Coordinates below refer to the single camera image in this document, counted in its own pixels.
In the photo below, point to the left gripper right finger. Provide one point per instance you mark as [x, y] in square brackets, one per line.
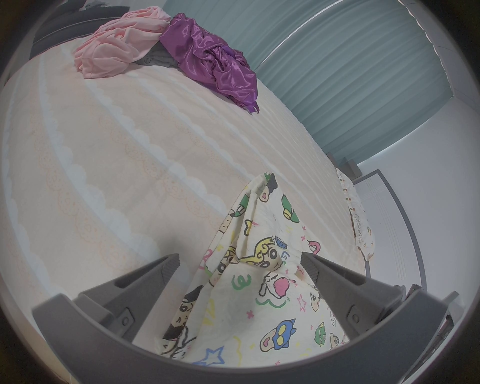
[352, 300]

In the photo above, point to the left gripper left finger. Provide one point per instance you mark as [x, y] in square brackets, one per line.
[127, 300]

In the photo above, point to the white printed pyjama top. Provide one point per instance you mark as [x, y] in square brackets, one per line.
[258, 300]

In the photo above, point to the bed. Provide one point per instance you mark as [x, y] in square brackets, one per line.
[131, 168]

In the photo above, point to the white printed pillow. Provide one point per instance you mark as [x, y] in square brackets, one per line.
[360, 225]

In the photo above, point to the grey bedside table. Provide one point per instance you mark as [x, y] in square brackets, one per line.
[345, 163]

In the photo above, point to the blue-green curtain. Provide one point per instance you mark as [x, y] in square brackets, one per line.
[356, 82]
[240, 30]

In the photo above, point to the dark grey garment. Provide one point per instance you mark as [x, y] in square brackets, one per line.
[157, 58]

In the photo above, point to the purple satin garment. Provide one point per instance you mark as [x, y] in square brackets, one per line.
[213, 63]

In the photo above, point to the pink garment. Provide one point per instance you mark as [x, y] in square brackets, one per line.
[116, 45]

